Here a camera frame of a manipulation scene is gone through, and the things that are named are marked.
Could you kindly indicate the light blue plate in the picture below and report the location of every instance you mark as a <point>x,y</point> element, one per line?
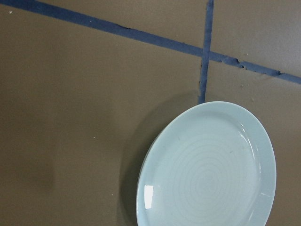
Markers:
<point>213,165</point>

